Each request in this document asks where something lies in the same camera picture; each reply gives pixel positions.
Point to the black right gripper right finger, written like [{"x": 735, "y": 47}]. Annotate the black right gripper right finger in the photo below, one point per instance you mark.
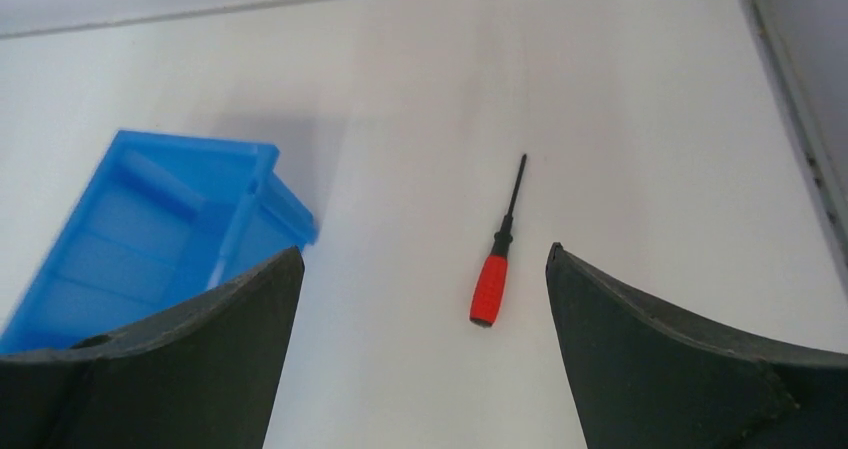
[{"x": 645, "y": 373}]

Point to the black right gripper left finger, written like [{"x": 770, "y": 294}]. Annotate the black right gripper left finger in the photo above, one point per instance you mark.
[{"x": 201, "y": 374}]

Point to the red black screwdriver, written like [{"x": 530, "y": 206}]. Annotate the red black screwdriver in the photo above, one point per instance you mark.
[{"x": 489, "y": 289}]

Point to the blue plastic bin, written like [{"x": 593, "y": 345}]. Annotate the blue plastic bin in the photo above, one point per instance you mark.
[{"x": 162, "y": 219}]

